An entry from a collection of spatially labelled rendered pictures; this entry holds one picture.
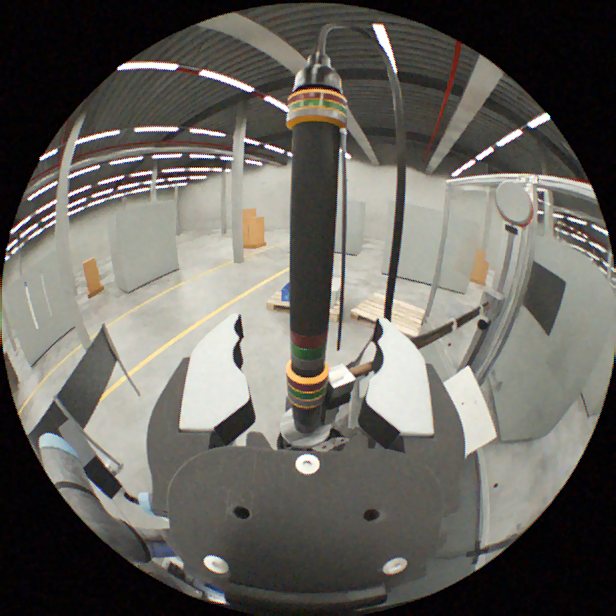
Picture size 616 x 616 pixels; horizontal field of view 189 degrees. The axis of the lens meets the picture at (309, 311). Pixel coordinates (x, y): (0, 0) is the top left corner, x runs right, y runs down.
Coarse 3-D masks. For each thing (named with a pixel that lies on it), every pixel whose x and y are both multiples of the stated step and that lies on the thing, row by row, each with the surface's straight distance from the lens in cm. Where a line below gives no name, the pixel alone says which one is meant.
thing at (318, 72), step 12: (312, 60) 21; (324, 60) 21; (300, 72) 19; (312, 72) 18; (324, 72) 18; (336, 72) 19; (300, 84) 17; (312, 84) 21; (324, 84) 17; (336, 84) 18; (300, 408) 24; (312, 408) 24; (300, 420) 27; (312, 420) 27; (300, 432) 30
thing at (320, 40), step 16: (320, 32) 26; (320, 48) 23; (384, 48) 31; (400, 96) 25; (400, 112) 24; (400, 128) 22; (400, 144) 22; (400, 160) 21; (400, 176) 21; (400, 192) 21; (400, 208) 21; (400, 224) 21; (400, 240) 21; (384, 304) 23; (448, 320) 43; (416, 336) 33
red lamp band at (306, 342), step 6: (294, 336) 18; (300, 336) 17; (318, 336) 17; (324, 336) 18; (294, 342) 18; (300, 342) 18; (306, 342) 17; (312, 342) 17; (318, 342) 18; (324, 342) 18
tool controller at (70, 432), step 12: (72, 420) 97; (60, 432) 97; (72, 432) 92; (72, 444) 88; (84, 444) 84; (84, 456) 81; (96, 456) 79; (84, 468) 79; (96, 468) 81; (108, 468) 94; (96, 480) 84; (108, 480) 86; (108, 492) 89
